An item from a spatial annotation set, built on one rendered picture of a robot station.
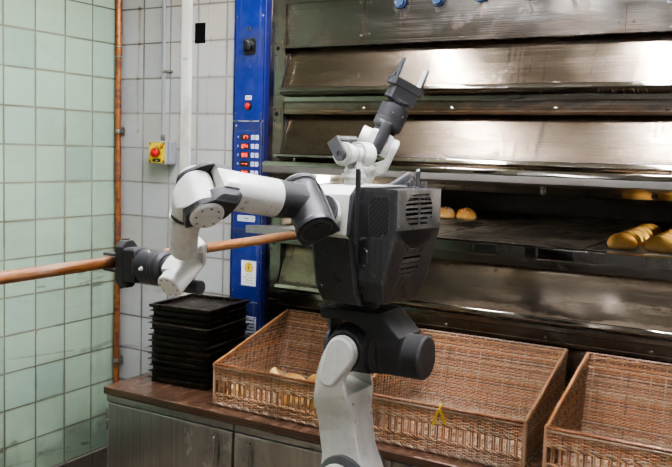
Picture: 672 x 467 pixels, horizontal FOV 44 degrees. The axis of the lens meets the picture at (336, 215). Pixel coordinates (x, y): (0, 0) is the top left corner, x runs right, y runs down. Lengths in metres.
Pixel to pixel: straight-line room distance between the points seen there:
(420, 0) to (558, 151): 0.76
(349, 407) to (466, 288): 0.95
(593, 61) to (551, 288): 0.77
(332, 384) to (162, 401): 1.07
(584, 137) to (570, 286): 0.50
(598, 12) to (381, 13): 0.79
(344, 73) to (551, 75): 0.80
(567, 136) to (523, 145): 0.15
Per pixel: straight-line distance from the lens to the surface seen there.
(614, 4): 2.90
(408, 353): 2.10
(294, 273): 3.33
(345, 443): 2.25
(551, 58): 2.92
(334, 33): 3.27
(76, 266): 2.11
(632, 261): 2.84
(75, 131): 3.74
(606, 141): 2.85
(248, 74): 3.42
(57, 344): 3.78
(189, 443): 3.09
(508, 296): 2.96
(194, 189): 1.83
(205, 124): 3.58
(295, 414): 2.85
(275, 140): 3.37
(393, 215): 1.99
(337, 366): 2.16
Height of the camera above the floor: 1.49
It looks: 4 degrees down
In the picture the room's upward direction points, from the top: 2 degrees clockwise
